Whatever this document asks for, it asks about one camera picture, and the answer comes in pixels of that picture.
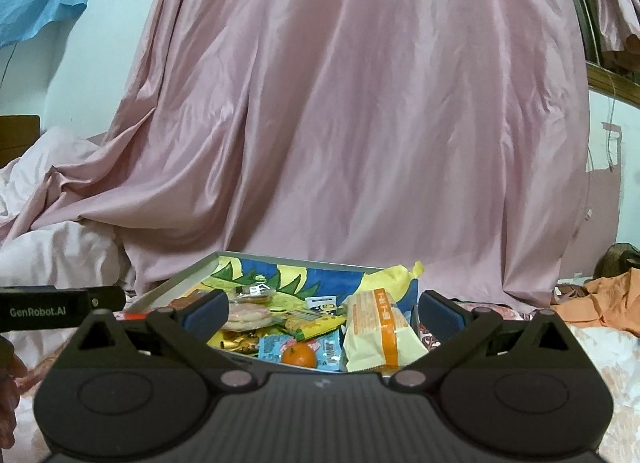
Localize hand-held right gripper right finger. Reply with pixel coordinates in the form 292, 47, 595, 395
386, 289, 589, 391

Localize mandarin orange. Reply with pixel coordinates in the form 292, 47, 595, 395
281, 342, 319, 370

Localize cream and orange cracker packet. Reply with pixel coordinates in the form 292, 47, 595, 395
341, 288, 431, 374

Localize person's left hand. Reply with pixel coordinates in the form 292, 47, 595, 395
0, 335, 29, 450

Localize orange cloth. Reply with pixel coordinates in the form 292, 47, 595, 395
550, 268, 640, 340

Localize wooden window frame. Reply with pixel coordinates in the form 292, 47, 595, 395
554, 0, 640, 106

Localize yellow crumpled paper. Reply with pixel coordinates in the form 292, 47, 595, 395
356, 260, 426, 305

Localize dark wooden headboard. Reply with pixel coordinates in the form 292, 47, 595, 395
0, 115, 42, 170

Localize brown bag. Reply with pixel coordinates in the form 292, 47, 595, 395
594, 242, 640, 285

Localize clear-wrapped round biscuits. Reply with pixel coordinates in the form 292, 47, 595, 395
221, 283, 277, 332

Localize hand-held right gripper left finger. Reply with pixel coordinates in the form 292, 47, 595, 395
52, 289, 256, 392

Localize floral bedsheet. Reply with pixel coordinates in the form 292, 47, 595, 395
0, 293, 640, 463

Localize light blue sausage packet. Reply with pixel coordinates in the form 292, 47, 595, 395
257, 332, 347, 372

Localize pale pink duvet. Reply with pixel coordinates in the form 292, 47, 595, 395
0, 125, 132, 306

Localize green and yellow snack bar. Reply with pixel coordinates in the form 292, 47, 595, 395
284, 312, 347, 342

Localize grey box with colourful lining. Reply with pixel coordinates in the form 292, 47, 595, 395
125, 250, 427, 375

